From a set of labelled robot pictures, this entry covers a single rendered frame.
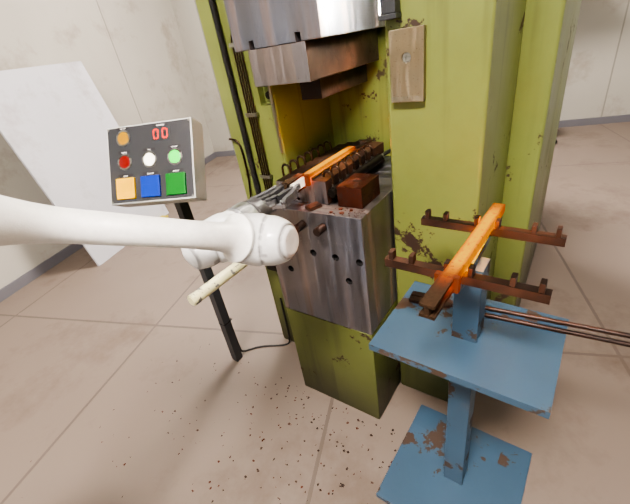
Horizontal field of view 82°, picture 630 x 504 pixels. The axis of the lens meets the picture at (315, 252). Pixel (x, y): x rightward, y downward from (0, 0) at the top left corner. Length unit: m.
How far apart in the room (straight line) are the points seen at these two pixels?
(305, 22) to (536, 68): 0.77
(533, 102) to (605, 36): 4.00
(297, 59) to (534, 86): 0.79
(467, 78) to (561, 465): 1.29
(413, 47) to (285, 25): 0.33
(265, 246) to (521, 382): 0.61
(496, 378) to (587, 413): 0.93
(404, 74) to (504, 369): 0.75
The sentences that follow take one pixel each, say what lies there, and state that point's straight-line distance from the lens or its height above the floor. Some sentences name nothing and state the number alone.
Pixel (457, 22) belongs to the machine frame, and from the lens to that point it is 1.04.
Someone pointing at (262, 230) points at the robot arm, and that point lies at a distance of 0.73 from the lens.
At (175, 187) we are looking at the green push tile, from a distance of 1.36.
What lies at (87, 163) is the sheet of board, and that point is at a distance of 3.75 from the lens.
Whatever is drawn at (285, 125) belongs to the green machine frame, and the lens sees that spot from 1.37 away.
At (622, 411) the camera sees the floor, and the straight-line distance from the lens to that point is 1.88.
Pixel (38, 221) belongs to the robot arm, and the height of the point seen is 1.19.
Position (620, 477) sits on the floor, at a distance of 1.71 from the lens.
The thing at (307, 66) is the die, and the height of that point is 1.31.
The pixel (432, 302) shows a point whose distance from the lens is 0.65.
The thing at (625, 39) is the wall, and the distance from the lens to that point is 5.52.
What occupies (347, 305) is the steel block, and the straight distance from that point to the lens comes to 1.25.
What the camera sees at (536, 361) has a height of 0.68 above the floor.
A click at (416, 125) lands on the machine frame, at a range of 1.09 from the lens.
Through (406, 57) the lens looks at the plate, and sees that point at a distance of 1.07.
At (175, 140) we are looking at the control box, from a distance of 1.40.
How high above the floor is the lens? 1.37
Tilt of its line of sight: 30 degrees down
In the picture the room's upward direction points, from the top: 10 degrees counter-clockwise
